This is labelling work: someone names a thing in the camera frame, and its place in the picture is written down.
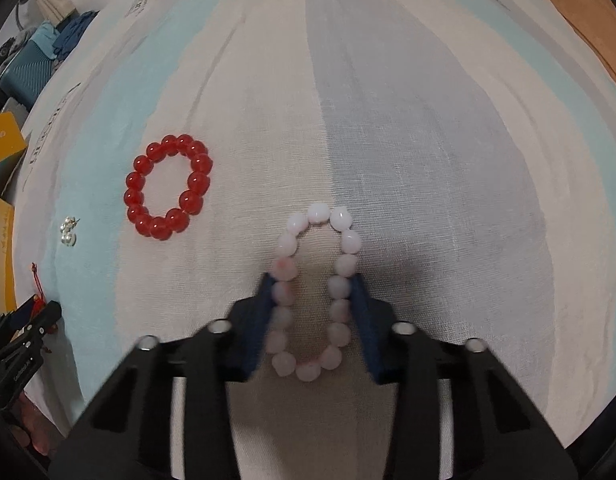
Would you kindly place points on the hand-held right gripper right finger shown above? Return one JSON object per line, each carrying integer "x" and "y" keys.
{"x": 365, "y": 332}

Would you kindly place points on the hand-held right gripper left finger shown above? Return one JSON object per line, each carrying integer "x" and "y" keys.
{"x": 258, "y": 325}

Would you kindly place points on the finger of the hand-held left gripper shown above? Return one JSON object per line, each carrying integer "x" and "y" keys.
{"x": 40, "y": 327}
{"x": 25, "y": 310}

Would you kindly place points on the person's left hand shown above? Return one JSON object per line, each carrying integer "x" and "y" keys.
{"x": 35, "y": 422}

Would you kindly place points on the red knot charm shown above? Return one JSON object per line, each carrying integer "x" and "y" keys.
{"x": 37, "y": 286}

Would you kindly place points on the blue and yellow cardboard box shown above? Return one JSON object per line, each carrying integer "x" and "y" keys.
{"x": 0, "y": 260}

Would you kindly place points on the pearl stud earrings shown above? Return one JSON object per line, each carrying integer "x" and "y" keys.
{"x": 67, "y": 235}

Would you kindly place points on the white box with yellow flap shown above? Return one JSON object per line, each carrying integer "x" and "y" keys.
{"x": 3, "y": 140}

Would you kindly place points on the striped bed blanket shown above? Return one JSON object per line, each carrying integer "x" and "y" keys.
{"x": 413, "y": 160}

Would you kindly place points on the grey suitcase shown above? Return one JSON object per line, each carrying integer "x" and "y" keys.
{"x": 8, "y": 107}

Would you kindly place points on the teal suitcase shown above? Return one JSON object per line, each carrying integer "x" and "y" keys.
{"x": 28, "y": 72}

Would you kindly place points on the black clutter on suitcase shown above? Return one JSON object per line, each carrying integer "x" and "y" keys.
{"x": 3, "y": 52}

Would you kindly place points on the dark blue folded clothes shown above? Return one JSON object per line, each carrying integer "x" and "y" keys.
{"x": 75, "y": 32}

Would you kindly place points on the wooden wall panel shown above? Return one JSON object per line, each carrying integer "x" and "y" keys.
{"x": 588, "y": 25}

